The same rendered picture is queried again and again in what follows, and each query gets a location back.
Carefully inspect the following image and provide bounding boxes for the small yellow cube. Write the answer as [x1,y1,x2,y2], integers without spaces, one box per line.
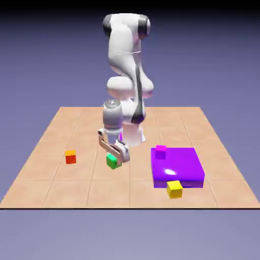
[166,180,183,199]

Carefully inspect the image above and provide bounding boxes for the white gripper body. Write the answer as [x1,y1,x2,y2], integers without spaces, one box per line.
[97,129,130,159]

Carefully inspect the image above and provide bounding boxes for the small red cube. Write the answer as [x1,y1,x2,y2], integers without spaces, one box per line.
[64,149,77,165]

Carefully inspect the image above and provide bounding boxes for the small magenta cube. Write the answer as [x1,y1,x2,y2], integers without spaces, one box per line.
[155,144,167,160]

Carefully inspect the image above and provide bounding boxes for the large purple box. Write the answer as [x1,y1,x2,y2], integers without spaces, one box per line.
[150,147,206,189]

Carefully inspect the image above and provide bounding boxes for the small green cube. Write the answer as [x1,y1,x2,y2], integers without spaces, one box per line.
[106,153,123,170]

